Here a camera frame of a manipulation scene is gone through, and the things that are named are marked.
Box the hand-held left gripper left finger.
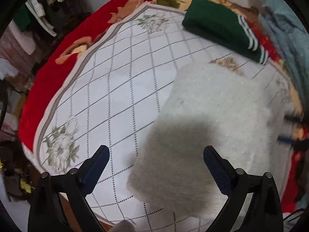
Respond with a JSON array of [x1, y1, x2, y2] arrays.
[[27, 145, 110, 232]]

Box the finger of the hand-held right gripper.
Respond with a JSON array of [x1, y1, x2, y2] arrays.
[[277, 135, 309, 151], [284, 115, 305, 125]]

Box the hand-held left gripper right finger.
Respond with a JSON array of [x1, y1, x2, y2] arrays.
[[203, 146, 283, 232]]

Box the white knit jacket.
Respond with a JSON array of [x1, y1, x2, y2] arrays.
[[127, 61, 297, 220]]

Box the pile of clothes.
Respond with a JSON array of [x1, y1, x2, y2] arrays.
[[0, 0, 91, 78]]

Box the dark floor clutter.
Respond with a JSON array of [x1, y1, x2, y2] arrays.
[[0, 140, 37, 201]]

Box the light blue garment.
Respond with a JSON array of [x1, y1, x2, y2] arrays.
[[250, 0, 309, 97]]

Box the red floral blanket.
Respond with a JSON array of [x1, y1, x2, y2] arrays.
[[18, 0, 309, 213]]

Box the green pants with white stripes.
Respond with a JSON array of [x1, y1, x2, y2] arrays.
[[182, 0, 269, 65]]

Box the black cable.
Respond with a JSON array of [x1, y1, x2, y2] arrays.
[[282, 208, 307, 223]]

